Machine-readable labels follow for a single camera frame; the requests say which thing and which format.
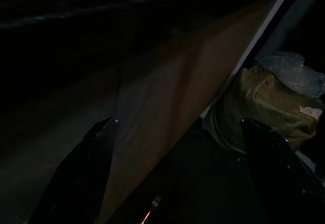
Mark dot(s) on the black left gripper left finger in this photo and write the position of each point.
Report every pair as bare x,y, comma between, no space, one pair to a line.
76,178

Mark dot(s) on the brown wooden board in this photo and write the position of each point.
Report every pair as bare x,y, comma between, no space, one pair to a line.
177,81

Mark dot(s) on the olive cloth bag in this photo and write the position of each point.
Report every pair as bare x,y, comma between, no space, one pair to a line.
266,99

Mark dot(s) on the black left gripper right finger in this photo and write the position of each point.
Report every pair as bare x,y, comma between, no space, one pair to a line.
279,173

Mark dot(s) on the small metal fork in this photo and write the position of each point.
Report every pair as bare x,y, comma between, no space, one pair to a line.
155,201

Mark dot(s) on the clear bubble wrap sheet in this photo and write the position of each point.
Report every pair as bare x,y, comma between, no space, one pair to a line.
287,71

